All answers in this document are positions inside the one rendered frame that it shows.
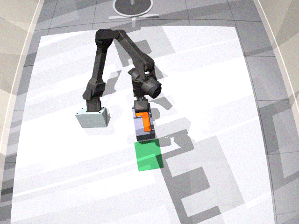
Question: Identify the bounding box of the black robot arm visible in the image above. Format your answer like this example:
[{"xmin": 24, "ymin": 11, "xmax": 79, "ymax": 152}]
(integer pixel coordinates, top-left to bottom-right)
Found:
[{"xmin": 82, "ymin": 29, "xmax": 162, "ymax": 112}]

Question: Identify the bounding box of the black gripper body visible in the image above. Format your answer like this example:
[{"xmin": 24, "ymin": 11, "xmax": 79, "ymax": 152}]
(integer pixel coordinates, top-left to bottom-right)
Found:
[{"xmin": 132, "ymin": 85, "xmax": 150, "ymax": 113}]

